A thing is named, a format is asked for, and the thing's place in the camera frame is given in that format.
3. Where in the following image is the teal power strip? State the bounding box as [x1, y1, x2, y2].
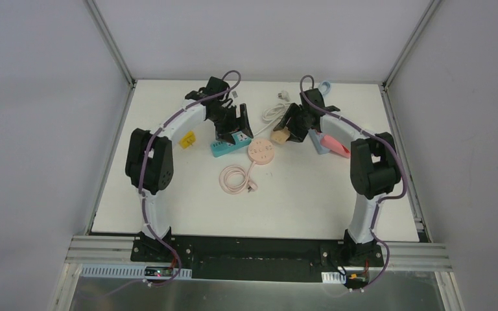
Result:
[210, 132, 252, 157]

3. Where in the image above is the pink power strip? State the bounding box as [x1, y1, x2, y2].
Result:
[320, 135, 351, 159]

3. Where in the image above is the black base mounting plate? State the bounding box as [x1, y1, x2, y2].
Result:
[130, 233, 386, 284]

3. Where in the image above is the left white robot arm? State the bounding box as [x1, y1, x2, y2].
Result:
[124, 76, 254, 262]

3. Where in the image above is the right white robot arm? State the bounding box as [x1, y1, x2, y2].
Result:
[271, 86, 407, 266]

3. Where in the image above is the beige cube adapter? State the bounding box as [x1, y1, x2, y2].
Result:
[270, 128, 291, 144]

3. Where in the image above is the light blue power strip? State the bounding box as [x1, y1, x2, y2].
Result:
[308, 129, 330, 155]

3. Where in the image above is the yellow cube adapter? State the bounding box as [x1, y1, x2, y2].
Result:
[178, 131, 196, 149]

